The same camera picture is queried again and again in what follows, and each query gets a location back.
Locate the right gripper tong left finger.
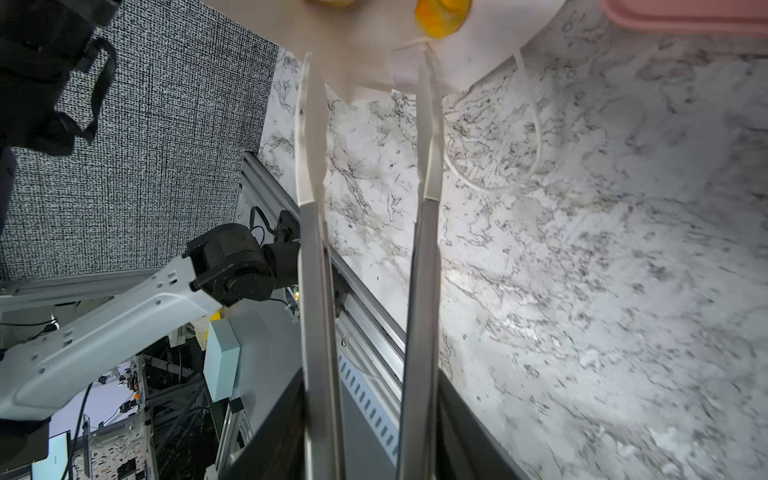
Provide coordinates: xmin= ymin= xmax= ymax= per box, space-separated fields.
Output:
xmin=294 ymin=52 xmax=345 ymax=479

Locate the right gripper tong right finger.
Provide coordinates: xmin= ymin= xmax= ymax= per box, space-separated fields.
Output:
xmin=397 ymin=50 xmax=445 ymax=479

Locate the white printed paper bag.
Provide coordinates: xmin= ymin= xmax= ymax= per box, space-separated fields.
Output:
xmin=209 ymin=1 xmax=563 ymax=103

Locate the twisted yellow fake bread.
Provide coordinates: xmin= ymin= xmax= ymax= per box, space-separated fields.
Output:
xmin=414 ymin=0 xmax=472 ymax=39

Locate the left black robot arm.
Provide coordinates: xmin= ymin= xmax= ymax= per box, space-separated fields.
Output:
xmin=1 ymin=1 xmax=299 ymax=471

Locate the pink plastic tray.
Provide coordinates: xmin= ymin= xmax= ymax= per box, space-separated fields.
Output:
xmin=601 ymin=0 xmax=767 ymax=38

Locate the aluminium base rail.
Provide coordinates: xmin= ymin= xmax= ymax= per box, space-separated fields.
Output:
xmin=209 ymin=153 xmax=405 ymax=479

